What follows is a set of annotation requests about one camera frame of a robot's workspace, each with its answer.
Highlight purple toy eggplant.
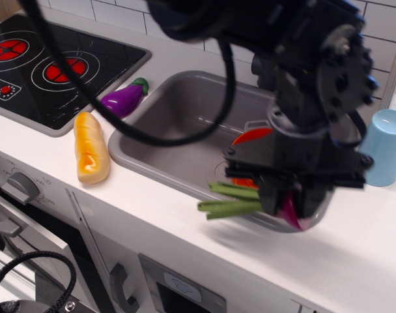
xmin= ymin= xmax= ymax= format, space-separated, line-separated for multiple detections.
xmin=101 ymin=78 xmax=149 ymax=118

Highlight grey oven door handle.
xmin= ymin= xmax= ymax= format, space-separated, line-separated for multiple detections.
xmin=0 ymin=216 xmax=25 ymax=238

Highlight grey plastic sink basin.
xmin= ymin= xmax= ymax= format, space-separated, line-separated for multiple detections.
xmin=107 ymin=70 xmax=361 ymax=233

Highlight black toy stovetop red burners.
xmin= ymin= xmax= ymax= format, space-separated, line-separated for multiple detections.
xmin=0 ymin=14 xmax=152 ymax=137

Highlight orange toy pot grey handles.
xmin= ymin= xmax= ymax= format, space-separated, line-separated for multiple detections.
xmin=231 ymin=121 xmax=273 ymax=189

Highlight black braided cable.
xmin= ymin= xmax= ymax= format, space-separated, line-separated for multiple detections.
xmin=0 ymin=250 xmax=78 ymax=313

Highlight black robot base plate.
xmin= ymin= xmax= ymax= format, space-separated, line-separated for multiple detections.
xmin=0 ymin=270 xmax=98 ymax=313

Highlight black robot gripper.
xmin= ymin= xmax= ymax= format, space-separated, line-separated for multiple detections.
xmin=223 ymin=110 xmax=374 ymax=219

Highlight grey oven dial knob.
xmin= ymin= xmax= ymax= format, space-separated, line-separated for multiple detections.
xmin=1 ymin=172 xmax=40 ymax=205

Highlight grey cabinet door handle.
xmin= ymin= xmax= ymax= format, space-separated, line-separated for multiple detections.
xmin=109 ymin=263 xmax=139 ymax=313

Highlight black toy faucet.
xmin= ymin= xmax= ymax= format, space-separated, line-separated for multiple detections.
xmin=251 ymin=55 xmax=278 ymax=91

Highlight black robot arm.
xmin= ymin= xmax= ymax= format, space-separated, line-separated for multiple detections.
xmin=21 ymin=1 xmax=378 ymax=219

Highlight yellow toy bread loaf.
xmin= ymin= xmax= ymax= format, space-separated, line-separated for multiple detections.
xmin=74 ymin=112 xmax=110 ymax=185

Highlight purple toy beet green leaves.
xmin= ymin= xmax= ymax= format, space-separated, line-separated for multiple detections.
xmin=197 ymin=182 xmax=309 ymax=231

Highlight light blue plastic cup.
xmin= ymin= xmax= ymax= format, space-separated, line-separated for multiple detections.
xmin=358 ymin=110 xmax=396 ymax=187

